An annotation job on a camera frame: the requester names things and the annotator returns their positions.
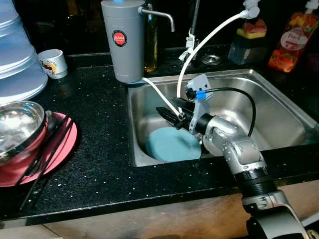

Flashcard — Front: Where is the pink plate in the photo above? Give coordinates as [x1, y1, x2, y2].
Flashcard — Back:
[0, 112, 79, 188]

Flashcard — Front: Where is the black chopstick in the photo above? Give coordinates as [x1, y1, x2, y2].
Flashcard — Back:
[19, 119, 76, 211]
[14, 117, 70, 187]

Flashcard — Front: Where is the stainless steel bowl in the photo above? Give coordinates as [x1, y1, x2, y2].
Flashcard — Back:
[0, 101, 48, 165]

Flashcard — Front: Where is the chrome kitchen faucet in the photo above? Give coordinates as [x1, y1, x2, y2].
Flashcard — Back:
[185, 0, 201, 59]

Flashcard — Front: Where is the teal plate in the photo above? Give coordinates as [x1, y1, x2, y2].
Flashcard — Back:
[146, 127, 202, 162]

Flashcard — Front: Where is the yellow oil bottle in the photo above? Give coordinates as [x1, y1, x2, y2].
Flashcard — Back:
[144, 0, 159, 74]

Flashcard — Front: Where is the chrome round counter cap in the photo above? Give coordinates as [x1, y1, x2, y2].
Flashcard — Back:
[202, 54, 223, 66]

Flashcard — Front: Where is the white faucet clip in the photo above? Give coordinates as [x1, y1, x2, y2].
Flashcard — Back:
[179, 31, 196, 63]

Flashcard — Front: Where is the grey water filter cylinder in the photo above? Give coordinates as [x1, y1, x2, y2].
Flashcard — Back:
[101, 0, 146, 84]

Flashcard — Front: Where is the dark sponge holder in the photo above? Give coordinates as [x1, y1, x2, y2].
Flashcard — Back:
[228, 32, 270, 65]

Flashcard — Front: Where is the stainless steel sink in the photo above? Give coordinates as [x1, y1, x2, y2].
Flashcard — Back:
[126, 69, 319, 167]

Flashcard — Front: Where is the chrome curved filter spout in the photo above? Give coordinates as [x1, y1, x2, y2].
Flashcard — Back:
[140, 4, 176, 32]

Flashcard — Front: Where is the wooden cabinet front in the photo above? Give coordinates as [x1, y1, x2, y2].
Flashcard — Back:
[0, 179, 319, 239]

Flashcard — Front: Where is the yellow and pink sponge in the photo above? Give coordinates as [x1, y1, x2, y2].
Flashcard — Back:
[236, 19, 268, 39]

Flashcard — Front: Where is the white cup with fruit print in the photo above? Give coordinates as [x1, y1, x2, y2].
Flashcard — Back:
[38, 49, 68, 79]

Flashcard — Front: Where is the large white plastic container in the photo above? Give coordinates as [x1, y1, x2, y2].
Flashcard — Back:
[0, 0, 49, 106]

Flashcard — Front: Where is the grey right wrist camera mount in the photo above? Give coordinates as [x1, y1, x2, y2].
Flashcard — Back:
[185, 74, 215, 131]

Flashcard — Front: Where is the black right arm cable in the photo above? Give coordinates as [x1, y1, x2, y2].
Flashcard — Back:
[197, 87, 257, 137]

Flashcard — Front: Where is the white flexible hose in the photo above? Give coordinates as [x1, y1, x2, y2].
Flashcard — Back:
[142, 5, 261, 115]

